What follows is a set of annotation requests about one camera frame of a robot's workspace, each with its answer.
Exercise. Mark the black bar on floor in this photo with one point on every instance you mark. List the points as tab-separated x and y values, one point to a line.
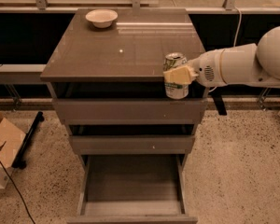
19	161

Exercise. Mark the grey top drawer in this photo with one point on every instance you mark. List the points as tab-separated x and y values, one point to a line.
113	103

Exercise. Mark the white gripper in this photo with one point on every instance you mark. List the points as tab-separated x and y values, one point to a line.
205	69

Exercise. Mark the black bracket behind cabinet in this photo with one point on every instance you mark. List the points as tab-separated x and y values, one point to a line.
218	101

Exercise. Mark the grey middle drawer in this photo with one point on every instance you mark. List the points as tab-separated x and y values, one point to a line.
132	139

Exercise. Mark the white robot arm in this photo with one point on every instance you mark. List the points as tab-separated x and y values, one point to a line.
255	65

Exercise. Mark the grey drawer cabinet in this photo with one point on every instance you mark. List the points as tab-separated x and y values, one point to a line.
132	49

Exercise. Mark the grey open bottom drawer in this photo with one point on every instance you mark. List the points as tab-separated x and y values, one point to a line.
132	189

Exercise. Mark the green 7up can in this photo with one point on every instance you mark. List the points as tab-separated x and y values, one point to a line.
175	91

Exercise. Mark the white paper bowl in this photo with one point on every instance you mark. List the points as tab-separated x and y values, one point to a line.
101	18

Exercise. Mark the cardboard box left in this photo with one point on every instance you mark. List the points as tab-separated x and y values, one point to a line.
11	138

